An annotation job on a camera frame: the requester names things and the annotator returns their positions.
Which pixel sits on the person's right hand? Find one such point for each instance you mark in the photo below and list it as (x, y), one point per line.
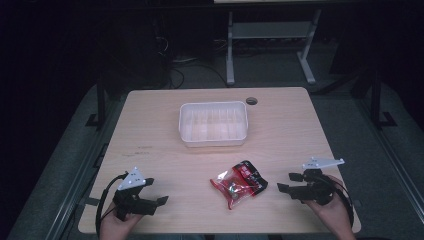
(333, 213)

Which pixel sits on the white plastic container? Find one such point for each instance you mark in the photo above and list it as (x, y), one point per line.
(213, 124)

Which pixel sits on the white metal desk frame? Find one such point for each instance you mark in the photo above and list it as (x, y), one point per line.
(270, 30)

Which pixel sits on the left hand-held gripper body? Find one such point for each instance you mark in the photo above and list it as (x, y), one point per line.
(132, 200)

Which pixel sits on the black and red packet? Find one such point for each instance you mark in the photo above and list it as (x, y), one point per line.
(253, 176)

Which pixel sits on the black metal stand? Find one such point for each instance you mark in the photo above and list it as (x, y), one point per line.
(376, 100)
(100, 103)

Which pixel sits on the person's left hand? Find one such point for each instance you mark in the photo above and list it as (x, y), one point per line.
(116, 228)

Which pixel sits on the red clear snack bag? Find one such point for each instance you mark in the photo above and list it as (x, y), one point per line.
(230, 191)

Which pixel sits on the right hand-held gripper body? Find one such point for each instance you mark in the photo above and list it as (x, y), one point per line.
(316, 188)

